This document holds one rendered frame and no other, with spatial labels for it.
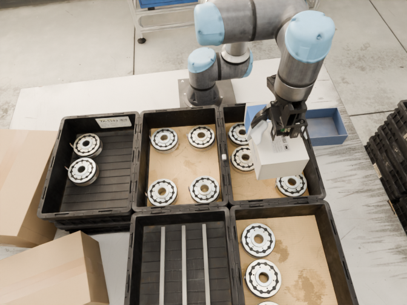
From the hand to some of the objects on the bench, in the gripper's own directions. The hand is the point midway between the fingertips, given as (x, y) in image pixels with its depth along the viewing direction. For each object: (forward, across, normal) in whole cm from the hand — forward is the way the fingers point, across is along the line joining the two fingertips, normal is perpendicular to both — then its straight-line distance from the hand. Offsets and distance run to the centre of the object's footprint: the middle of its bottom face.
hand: (274, 134), depth 76 cm
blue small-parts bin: (+41, +31, +25) cm, 57 cm away
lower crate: (+41, -58, +10) cm, 71 cm away
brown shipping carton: (+41, -74, -26) cm, 88 cm away
